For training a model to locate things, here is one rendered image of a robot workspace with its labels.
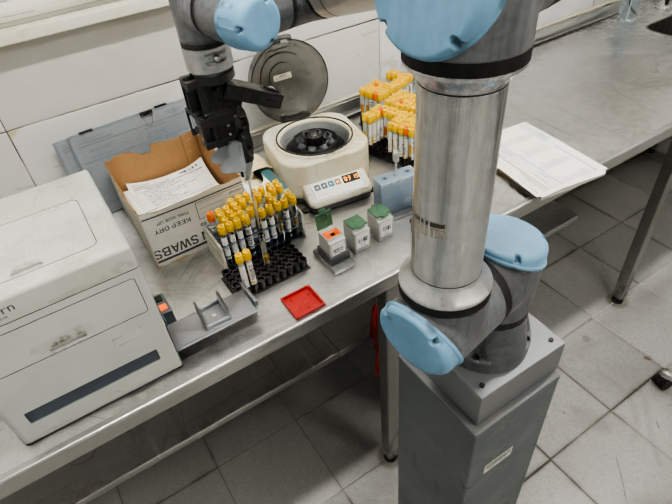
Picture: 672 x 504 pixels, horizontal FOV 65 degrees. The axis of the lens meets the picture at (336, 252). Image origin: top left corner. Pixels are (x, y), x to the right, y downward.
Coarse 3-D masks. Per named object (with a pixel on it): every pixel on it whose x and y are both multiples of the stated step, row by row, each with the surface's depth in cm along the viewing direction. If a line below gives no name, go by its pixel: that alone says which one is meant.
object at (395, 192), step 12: (408, 168) 124; (384, 180) 121; (396, 180) 121; (408, 180) 122; (384, 192) 121; (396, 192) 123; (408, 192) 125; (384, 204) 124; (396, 204) 125; (408, 204) 127; (396, 216) 126
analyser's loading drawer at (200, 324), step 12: (216, 300) 103; (228, 300) 105; (240, 300) 104; (252, 300) 102; (204, 312) 103; (216, 312) 102; (228, 312) 99; (240, 312) 102; (252, 312) 102; (180, 324) 101; (192, 324) 100; (204, 324) 99; (216, 324) 99; (228, 324) 100; (180, 336) 98; (192, 336) 98; (204, 336) 98; (180, 348) 97
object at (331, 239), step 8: (320, 232) 112; (328, 232) 112; (336, 232) 112; (320, 240) 114; (328, 240) 110; (336, 240) 111; (344, 240) 112; (328, 248) 112; (336, 248) 112; (344, 248) 113
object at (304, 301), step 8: (304, 288) 110; (288, 296) 109; (296, 296) 109; (304, 296) 109; (312, 296) 109; (288, 304) 108; (296, 304) 108; (304, 304) 107; (312, 304) 107; (320, 304) 106; (296, 312) 106; (304, 312) 105; (312, 312) 106
